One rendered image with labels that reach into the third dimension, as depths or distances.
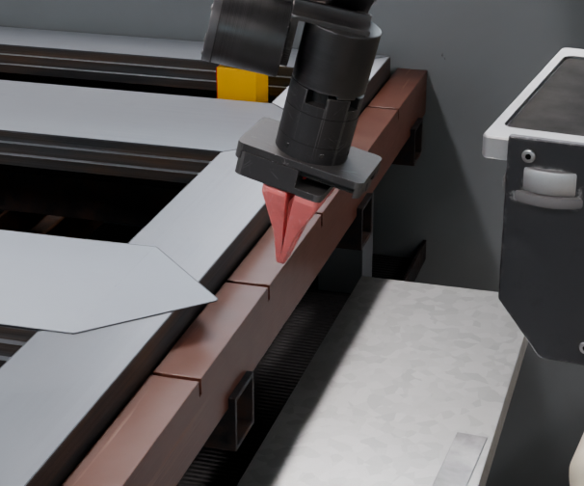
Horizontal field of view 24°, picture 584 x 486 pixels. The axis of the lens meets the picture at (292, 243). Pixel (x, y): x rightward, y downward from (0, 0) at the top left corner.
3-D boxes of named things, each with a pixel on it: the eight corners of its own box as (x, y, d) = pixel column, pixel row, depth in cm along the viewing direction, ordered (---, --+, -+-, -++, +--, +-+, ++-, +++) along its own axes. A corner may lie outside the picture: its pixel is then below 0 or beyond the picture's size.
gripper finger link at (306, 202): (297, 286, 109) (326, 180, 105) (212, 256, 110) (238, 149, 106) (321, 254, 115) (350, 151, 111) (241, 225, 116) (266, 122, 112)
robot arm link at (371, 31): (386, 31, 101) (384, 7, 106) (293, 9, 100) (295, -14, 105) (362, 118, 104) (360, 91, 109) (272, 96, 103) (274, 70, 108)
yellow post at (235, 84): (220, 213, 179) (217, 67, 172) (232, 199, 184) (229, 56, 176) (257, 217, 178) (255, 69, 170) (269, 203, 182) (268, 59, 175)
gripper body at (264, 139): (356, 206, 105) (382, 117, 102) (231, 162, 107) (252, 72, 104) (377, 177, 111) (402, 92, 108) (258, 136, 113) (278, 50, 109)
